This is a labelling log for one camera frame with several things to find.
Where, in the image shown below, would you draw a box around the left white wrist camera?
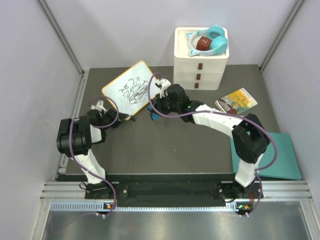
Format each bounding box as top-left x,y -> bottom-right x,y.
90,100 -> 107,112

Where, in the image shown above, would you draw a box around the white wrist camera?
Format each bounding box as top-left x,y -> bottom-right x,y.
155,78 -> 172,98
90,100 -> 107,112

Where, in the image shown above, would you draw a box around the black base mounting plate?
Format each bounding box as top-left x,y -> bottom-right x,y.
84,181 -> 264,201

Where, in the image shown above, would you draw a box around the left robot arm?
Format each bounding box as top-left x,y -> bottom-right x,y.
56,107 -> 130,199

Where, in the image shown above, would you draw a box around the orange-framed whiteboard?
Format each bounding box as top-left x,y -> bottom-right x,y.
101,60 -> 160,121

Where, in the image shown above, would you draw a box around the teal cat-ear headphones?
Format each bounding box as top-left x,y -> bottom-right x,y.
185,25 -> 229,57

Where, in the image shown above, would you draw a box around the aluminium front rail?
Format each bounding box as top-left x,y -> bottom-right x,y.
40,181 -> 312,214

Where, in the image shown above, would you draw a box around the teal foam pad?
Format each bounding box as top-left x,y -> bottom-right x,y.
230,132 -> 302,181

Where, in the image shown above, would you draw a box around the dark red cube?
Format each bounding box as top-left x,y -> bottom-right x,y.
196,36 -> 212,51

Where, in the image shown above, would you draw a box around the yellow illustrated book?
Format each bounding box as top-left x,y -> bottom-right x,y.
215,88 -> 258,115

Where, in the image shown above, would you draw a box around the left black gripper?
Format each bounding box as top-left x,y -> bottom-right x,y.
99,107 -> 129,130

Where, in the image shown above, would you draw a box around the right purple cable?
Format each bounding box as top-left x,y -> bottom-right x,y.
148,72 -> 279,218

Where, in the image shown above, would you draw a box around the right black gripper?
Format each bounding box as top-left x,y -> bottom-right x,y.
151,92 -> 180,118

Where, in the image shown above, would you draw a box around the white three-drawer storage box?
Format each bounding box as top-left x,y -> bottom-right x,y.
173,27 -> 230,90

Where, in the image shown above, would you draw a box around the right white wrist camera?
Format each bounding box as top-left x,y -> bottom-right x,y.
155,78 -> 172,98

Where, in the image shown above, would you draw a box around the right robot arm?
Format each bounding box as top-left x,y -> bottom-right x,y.
149,79 -> 270,201

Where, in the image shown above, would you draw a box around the blue bone-shaped eraser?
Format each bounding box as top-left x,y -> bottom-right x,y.
146,105 -> 160,121

